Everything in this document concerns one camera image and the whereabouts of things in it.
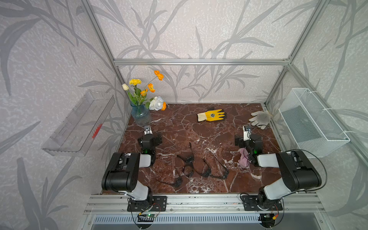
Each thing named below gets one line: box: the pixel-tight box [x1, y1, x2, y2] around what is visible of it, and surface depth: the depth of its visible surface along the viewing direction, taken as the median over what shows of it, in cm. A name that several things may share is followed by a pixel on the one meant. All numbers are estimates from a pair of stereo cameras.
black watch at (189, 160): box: [176, 141, 195, 165], surface depth 87 cm
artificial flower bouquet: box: [121, 70, 167, 111], surface depth 90 cm
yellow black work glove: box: [196, 108, 226, 122], surface depth 113 cm
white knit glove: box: [248, 110, 273, 130], surface depth 114 cm
